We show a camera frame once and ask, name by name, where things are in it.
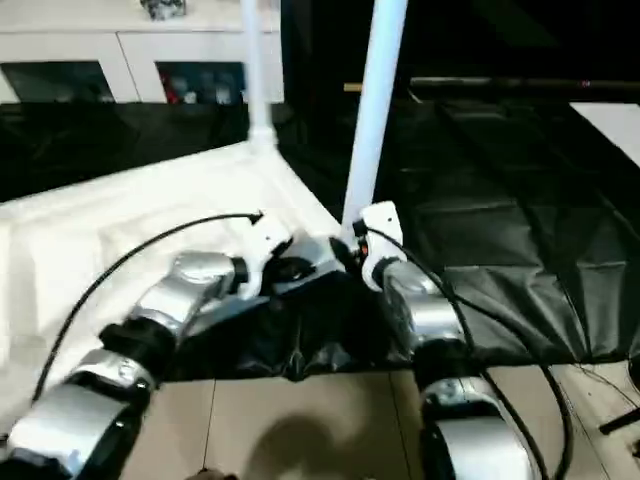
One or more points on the white cabinet with glass doors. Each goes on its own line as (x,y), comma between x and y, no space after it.
(120,45)

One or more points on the black work mat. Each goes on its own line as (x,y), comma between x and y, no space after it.
(520,220)

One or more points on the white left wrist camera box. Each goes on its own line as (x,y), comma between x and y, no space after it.
(262,245)

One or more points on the shiny ornament on cabinet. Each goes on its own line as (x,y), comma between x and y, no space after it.
(163,8)

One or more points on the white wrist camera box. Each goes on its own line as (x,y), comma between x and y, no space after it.
(262,245)
(378,235)

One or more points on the dark low shelf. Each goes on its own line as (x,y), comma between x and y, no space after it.
(530,88)

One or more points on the small yellow tag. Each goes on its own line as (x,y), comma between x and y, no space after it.
(353,87)

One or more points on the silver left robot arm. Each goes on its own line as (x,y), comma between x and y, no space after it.
(130,340)

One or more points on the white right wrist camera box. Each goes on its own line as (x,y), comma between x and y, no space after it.
(378,235)

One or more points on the white plastic table top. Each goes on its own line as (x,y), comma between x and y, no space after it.
(100,220)

